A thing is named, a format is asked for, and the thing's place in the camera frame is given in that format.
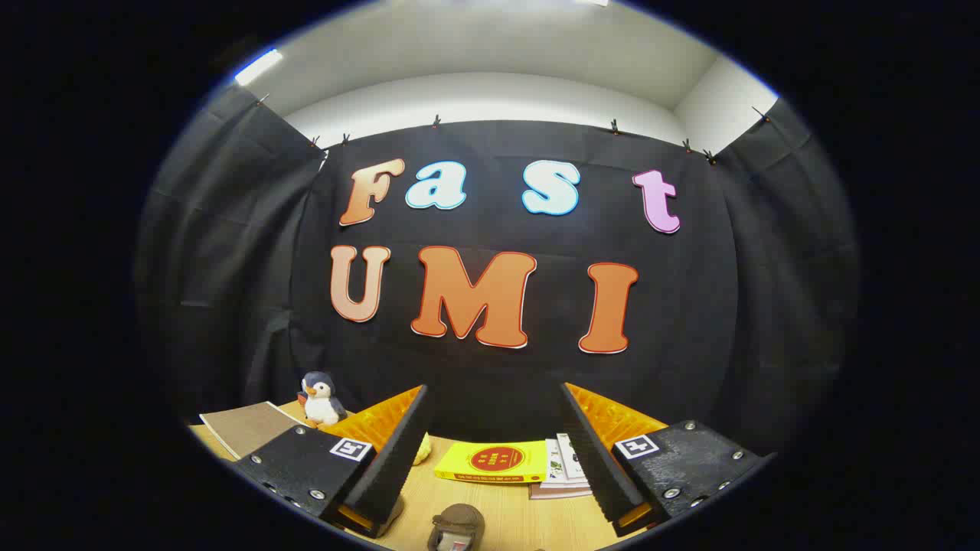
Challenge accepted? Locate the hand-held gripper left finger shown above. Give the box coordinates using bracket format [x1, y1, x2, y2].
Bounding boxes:
[234, 385, 430, 539]

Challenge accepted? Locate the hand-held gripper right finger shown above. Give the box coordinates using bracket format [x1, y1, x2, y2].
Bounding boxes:
[560, 381, 776, 539]

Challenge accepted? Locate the brown felt shoe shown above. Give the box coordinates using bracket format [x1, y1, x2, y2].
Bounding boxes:
[426, 504, 486, 551]

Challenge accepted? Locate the beige fabric storage box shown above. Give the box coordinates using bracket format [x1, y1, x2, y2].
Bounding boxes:
[201, 402, 309, 461]

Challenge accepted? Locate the white illustrated booklet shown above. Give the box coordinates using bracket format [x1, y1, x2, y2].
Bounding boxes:
[544, 433, 590, 487]

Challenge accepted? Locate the brown book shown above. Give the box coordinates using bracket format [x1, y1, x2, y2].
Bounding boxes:
[528, 481, 595, 500]

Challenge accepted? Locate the blue white penguin plush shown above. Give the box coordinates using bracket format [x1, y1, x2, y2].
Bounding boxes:
[299, 371, 348, 428]

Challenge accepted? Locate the yellow book red circle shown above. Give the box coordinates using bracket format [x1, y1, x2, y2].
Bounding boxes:
[434, 441, 549, 484]

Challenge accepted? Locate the ceiling light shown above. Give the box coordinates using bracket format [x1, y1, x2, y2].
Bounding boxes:
[234, 48, 284, 86]

